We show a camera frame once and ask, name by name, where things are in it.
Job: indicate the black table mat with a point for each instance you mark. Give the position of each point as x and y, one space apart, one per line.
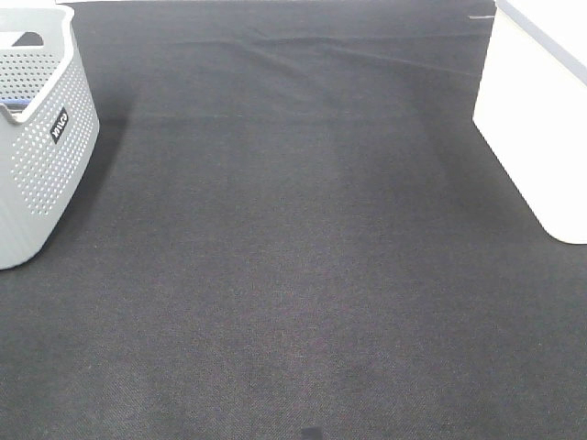
290 228

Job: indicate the grey perforated laundry basket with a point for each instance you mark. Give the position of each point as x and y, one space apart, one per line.
46 147

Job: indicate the blue cloth in basket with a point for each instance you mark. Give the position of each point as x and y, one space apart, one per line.
18 104

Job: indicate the white storage bin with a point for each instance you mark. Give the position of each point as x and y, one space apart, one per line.
531 108

